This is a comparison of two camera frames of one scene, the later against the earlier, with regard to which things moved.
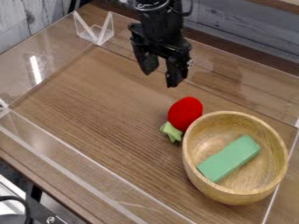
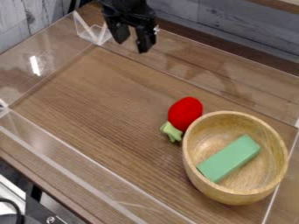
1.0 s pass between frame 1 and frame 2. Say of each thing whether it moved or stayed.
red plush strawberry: stayed
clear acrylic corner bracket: stayed
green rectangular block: stayed
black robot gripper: moved
